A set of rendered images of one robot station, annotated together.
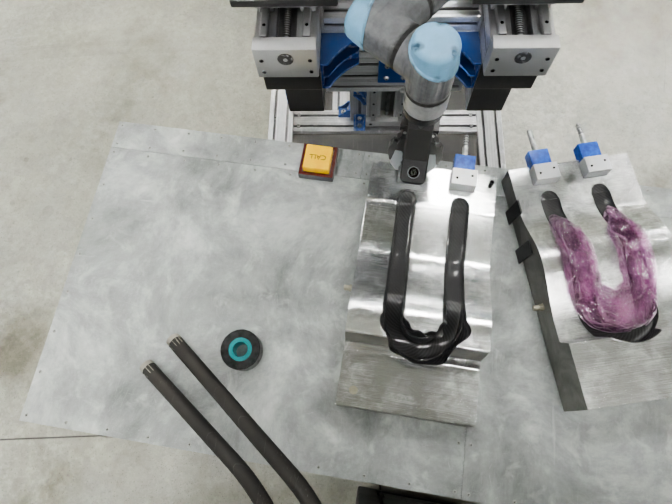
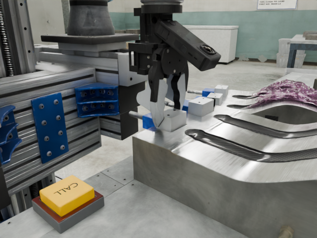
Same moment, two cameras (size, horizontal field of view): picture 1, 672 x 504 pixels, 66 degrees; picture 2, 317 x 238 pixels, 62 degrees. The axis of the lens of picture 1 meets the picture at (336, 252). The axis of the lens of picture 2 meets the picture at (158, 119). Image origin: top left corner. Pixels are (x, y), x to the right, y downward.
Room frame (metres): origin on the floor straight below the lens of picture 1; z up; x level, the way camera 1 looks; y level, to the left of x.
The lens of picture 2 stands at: (0.31, 0.27, 1.08)
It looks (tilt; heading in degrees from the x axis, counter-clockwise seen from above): 21 degrees down; 294
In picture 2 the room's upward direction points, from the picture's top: straight up
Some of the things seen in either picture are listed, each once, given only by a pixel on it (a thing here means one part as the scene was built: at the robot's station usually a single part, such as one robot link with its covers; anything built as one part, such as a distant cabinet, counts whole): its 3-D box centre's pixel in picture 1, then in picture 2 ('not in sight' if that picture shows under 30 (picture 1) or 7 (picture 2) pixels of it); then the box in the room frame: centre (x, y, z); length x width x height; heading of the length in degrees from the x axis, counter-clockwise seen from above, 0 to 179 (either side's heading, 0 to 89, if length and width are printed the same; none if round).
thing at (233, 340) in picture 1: (242, 350); not in sight; (0.17, 0.21, 0.82); 0.08 x 0.08 x 0.04
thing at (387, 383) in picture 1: (419, 284); (300, 164); (0.25, -0.16, 0.87); 0.50 x 0.26 x 0.14; 164
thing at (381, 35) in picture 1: (388, 24); not in sight; (0.59, -0.13, 1.20); 0.11 x 0.11 x 0.08; 42
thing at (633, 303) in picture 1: (609, 264); (300, 93); (0.24, -0.52, 0.90); 0.26 x 0.18 x 0.08; 1
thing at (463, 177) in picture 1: (464, 162); (183, 107); (0.49, -0.29, 0.89); 0.13 x 0.05 x 0.05; 164
